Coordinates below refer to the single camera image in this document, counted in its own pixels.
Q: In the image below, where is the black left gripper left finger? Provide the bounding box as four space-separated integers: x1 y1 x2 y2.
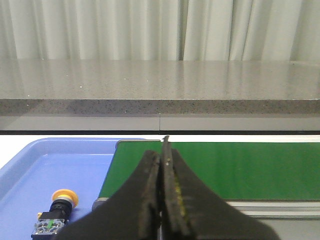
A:
54 150 160 240

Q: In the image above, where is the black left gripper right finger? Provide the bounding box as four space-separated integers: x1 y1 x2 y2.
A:
160 136 279 240

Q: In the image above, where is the yellow push button switch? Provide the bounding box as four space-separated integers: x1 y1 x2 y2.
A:
31 189 79 240

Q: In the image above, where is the green conveyor belt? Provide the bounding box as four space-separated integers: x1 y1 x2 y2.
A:
99 140 320 201

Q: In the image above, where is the blue plastic tray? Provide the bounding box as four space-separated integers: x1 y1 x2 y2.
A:
0 137 148 240

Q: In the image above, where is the grey stone countertop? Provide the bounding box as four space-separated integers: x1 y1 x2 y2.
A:
0 59 320 135

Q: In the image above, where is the white pleated curtain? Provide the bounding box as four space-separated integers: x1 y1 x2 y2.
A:
0 0 320 61

